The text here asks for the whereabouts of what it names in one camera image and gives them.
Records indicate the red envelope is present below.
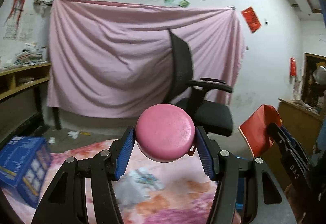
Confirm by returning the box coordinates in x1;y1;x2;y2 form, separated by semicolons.
238;105;282;158

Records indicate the grey wrapper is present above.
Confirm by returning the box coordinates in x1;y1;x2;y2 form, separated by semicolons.
113;167;165;210

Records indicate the pink round lid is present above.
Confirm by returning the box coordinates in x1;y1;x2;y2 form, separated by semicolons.
135;104;195;163

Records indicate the person's right hand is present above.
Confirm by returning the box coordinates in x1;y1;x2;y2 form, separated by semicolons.
284;184;309;224

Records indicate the blue cardboard box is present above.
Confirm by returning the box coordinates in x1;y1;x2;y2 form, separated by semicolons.
1;136;51;208

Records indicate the floral pink table cloth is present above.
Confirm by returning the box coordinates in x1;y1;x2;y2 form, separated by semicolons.
3;140;217;223

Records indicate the black office chair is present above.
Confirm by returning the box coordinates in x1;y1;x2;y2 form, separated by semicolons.
163;30;233;137

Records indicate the red hanging decoration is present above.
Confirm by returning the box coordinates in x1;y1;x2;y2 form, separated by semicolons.
290;57;297;77

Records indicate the pink hanging sheet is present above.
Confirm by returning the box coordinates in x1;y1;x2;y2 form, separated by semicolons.
47;0;245;119

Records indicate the stack of books and papers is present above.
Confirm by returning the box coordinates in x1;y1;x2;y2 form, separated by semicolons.
15;43;49;64

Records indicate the wooden wall shelf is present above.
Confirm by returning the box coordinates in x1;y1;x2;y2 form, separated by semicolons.
1;63;51;101

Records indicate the red square wall poster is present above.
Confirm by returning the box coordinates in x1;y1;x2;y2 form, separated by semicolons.
241;7;261;33

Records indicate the red tassel wall ornament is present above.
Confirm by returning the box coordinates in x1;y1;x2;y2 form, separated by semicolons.
6;0;26;28

